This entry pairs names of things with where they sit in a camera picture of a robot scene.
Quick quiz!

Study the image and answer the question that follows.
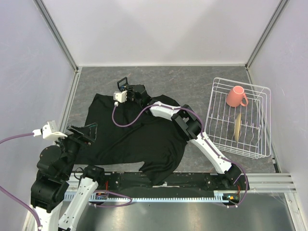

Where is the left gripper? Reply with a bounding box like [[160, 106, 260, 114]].
[[53, 122, 98, 177]]

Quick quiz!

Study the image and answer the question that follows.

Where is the black polo shirt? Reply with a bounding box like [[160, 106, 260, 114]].
[[75, 94, 187, 185]]

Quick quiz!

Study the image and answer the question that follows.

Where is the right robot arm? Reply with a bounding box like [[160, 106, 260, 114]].
[[118, 83, 242, 190]]

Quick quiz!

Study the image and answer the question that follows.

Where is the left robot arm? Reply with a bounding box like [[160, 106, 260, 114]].
[[31, 121, 106, 231]]

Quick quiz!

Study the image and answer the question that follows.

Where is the black phone stand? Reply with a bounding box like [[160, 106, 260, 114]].
[[117, 77, 130, 91]]

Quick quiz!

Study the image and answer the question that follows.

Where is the pink mug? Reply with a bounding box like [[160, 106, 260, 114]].
[[226, 86, 248, 107]]

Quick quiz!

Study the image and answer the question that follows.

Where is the beige object in basket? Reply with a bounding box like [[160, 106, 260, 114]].
[[234, 113, 242, 143]]

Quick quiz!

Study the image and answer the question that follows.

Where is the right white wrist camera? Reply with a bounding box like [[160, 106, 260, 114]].
[[113, 90, 128, 107]]

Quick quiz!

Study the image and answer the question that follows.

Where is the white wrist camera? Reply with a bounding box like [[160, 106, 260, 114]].
[[32, 120, 67, 141], [113, 90, 128, 107]]

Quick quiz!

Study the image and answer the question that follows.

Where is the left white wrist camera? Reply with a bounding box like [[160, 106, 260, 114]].
[[32, 120, 67, 141]]

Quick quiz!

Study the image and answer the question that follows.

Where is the slotted cable duct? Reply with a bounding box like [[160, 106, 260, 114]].
[[89, 192, 228, 203]]

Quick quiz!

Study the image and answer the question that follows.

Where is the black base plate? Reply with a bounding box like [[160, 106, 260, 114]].
[[72, 171, 251, 199]]

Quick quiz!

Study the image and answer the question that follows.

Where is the white wire basket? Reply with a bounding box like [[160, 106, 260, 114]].
[[205, 77, 271, 159]]

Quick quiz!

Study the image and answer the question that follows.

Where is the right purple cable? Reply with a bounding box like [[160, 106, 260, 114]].
[[112, 101, 248, 209]]

